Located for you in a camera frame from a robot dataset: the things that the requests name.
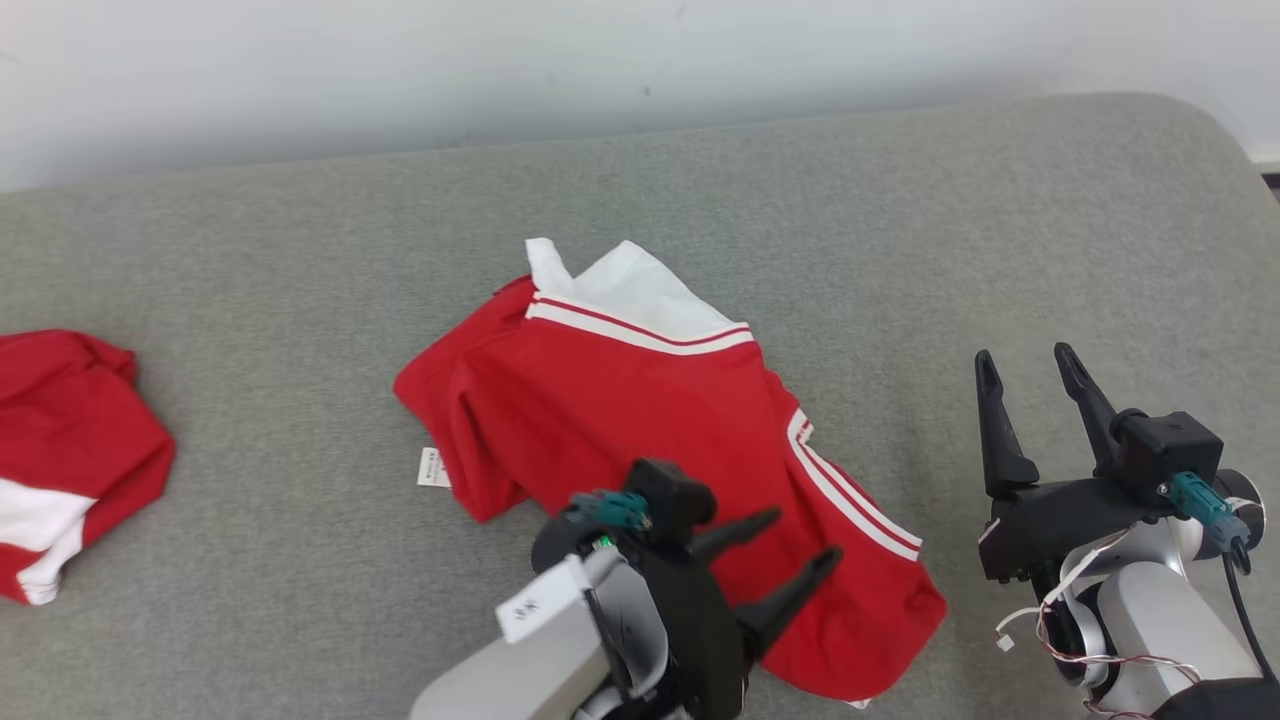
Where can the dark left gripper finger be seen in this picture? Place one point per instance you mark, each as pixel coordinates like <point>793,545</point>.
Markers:
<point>785,600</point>
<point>728,535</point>

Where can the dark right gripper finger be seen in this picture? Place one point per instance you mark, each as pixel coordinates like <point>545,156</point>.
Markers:
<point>1090,410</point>
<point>1000,440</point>

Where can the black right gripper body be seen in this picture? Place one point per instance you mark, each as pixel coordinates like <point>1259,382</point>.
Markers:
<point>1060,525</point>

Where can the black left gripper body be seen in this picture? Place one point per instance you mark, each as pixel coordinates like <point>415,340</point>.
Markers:
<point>700,650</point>

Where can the red Bulls 23 jersey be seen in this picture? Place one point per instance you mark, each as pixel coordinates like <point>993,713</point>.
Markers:
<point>620,420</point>

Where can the red shorts with white stripe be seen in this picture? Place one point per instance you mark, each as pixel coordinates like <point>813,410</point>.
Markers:
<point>80,420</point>

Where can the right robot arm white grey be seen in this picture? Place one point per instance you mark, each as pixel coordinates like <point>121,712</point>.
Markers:
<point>1170,620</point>

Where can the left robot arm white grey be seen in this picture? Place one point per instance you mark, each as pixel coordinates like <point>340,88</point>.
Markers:
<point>530,670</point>

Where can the grey fabric mat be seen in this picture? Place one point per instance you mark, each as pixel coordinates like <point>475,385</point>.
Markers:
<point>300,300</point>

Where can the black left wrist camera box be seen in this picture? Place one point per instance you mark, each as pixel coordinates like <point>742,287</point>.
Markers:
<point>670,500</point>

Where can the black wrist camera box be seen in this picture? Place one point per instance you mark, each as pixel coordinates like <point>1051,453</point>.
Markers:
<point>670,500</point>
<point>1165,450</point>

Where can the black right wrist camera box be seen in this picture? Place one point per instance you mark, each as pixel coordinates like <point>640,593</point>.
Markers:
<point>1165,450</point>

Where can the teal left camera connector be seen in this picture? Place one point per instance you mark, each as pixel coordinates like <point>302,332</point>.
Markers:
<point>615,510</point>

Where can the teal camera connector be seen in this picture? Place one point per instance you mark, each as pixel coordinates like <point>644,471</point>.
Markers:
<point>1205,510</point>
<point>615,510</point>

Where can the teal right camera connector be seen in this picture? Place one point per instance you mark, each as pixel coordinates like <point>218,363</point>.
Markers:
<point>1205,510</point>

